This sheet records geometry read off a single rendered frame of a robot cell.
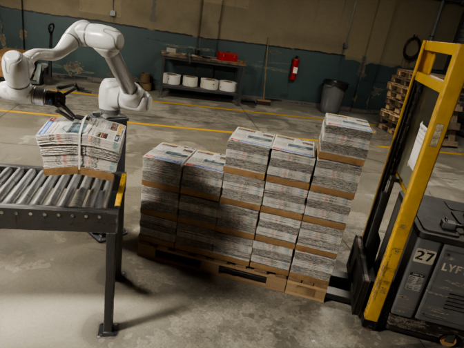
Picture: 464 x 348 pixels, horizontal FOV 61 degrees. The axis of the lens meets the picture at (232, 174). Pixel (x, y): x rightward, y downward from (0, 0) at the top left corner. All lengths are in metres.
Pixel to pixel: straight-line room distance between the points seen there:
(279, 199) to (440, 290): 1.15
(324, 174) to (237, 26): 7.05
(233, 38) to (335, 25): 2.41
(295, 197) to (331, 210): 0.24
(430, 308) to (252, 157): 1.50
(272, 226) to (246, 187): 0.33
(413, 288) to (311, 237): 0.71
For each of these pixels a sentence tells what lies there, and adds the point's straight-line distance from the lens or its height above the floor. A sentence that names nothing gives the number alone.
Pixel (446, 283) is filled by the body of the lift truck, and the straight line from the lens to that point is 2.86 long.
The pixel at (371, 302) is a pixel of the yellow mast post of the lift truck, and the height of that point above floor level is 0.24.
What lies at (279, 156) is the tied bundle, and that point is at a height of 1.02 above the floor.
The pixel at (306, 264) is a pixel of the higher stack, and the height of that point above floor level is 0.28.
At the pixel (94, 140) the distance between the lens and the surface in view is 2.08.
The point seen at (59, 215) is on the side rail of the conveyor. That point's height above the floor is 0.77.
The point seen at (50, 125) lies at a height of 1.16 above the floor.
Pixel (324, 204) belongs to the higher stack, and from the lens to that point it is 2.66.
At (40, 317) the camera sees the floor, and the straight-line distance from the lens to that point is 2.73.
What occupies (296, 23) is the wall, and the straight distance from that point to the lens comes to 9.66.
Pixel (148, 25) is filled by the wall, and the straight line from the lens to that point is 9.20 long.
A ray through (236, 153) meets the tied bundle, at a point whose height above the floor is 0.98.
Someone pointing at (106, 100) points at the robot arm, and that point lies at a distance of 2.98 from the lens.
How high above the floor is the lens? 1.82
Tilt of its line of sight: 22 degrees down
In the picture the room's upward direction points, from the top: 9 degrees clockwise
